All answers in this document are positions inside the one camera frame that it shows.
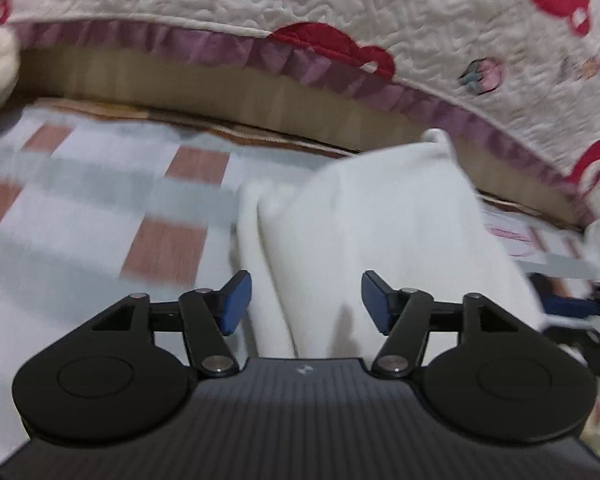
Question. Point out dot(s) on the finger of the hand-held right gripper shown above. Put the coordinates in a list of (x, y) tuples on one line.
[(565, 306)]

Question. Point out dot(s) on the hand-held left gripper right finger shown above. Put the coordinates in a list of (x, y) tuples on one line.
[(375, 301)]

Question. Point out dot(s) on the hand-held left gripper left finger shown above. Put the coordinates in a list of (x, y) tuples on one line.
[(235, 303)]

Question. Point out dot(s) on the white fleece sweater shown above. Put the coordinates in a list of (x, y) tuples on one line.
[(380, 210)]

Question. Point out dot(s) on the checked floor rug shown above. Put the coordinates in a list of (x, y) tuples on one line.
[(80, 180)]

